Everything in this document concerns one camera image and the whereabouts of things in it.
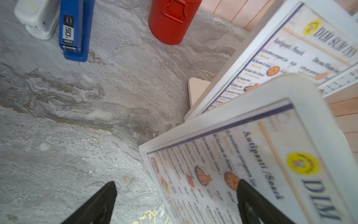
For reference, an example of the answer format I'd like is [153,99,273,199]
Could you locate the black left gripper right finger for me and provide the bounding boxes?
[236,179,293,224]

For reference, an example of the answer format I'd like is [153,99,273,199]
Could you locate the white menu holder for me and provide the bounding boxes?
[139,74,358,224]
[184,0,358,121]

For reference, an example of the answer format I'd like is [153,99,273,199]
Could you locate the red metal pen cup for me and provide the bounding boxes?
[148,0,202,45]

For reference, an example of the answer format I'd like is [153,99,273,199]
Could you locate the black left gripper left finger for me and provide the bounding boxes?
[63,181,117,224]

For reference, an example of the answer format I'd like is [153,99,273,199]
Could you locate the blue stapler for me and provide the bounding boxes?
[59,0,95,62]

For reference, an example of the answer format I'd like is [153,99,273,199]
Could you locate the Dim Sum Inn menu front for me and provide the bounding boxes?
[140,101,355,224]

